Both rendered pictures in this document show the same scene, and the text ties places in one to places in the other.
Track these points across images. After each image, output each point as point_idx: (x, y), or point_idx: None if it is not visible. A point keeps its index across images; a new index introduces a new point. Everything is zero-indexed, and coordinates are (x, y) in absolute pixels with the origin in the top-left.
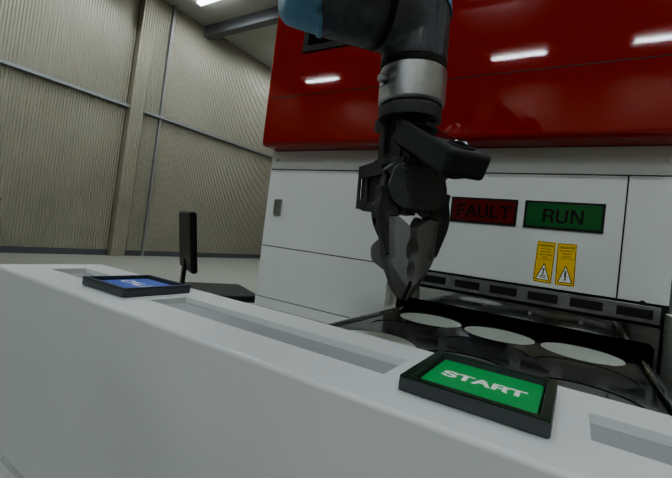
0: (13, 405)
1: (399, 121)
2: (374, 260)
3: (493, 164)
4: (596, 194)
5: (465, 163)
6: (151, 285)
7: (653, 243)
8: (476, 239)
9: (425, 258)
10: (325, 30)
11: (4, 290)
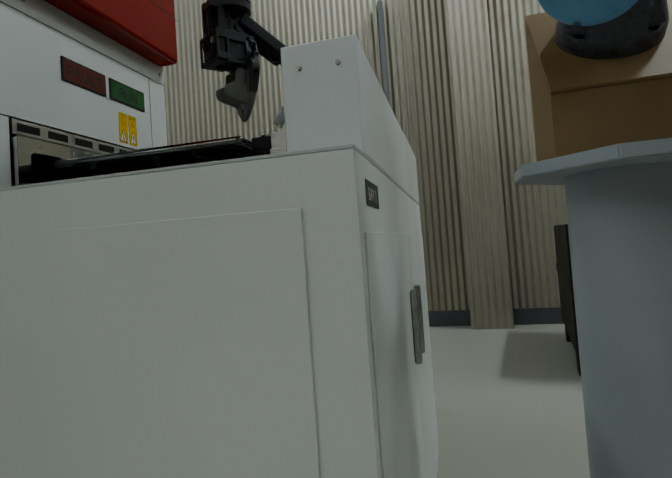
0: (373, 131)
1: (246, 15)
2: (231, 95)
3: (85, 38)
4: (138, 85)
5: None
6: None
7: (160, 122)
8: (83, 102)
9: None
10: None
11: (362, 58)
